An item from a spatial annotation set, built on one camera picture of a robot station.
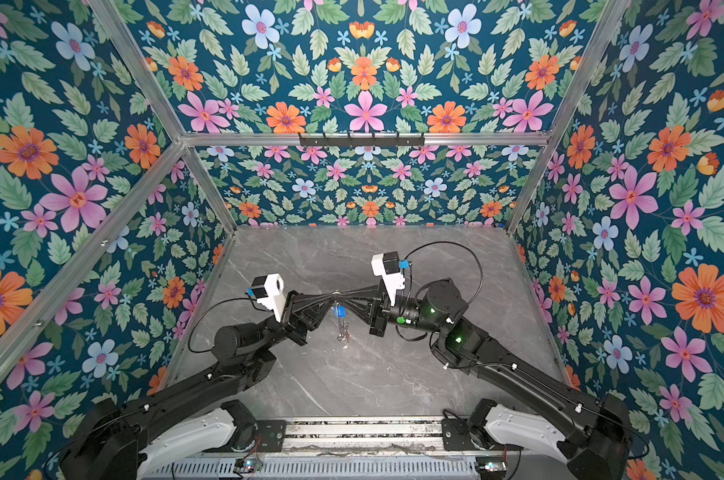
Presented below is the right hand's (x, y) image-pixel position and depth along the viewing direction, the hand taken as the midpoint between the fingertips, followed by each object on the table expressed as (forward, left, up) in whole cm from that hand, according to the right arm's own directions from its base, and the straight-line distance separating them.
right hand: (342, 297), depth 54 cm
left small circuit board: (-22, +26, -40) cm, 52 cm away
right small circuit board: (-22, -33, -40) cm, 56 cm away
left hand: (-2, +2, +2) cm, 3 cm away
